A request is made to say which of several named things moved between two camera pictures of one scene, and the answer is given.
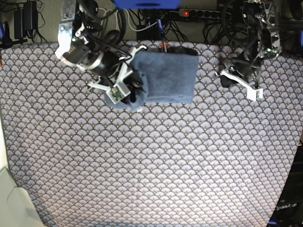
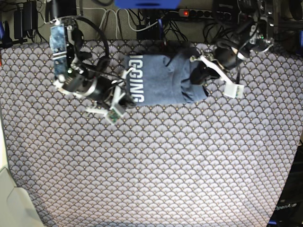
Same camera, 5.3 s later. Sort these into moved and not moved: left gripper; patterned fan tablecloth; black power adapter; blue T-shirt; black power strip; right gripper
Moved: right gripper; left gripper; blue T-shirt
Not moved: patterned fan tablecloth; black power adapter; black power strip
